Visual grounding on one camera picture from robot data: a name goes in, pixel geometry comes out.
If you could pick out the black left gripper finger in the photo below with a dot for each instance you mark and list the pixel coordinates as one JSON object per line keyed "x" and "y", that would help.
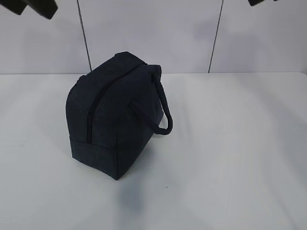
{"x": 15, "y": 6}
{"x": 46, "y": 8}

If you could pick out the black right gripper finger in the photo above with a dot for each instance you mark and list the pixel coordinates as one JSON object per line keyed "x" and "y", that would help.
{"x": 253, "y": 3}

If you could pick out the navy blue lunch bag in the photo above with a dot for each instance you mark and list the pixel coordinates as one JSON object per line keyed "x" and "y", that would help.
{"x": 114, "y": 110}

